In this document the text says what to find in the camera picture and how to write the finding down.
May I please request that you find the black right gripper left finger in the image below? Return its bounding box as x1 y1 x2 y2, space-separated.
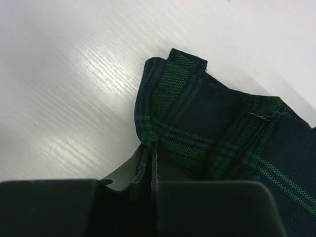
0 145 151 237

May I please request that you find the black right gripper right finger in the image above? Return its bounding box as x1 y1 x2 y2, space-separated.
151 147 286 237

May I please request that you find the dark green plaid skirt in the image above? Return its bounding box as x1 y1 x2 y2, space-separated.
134 49 316 237

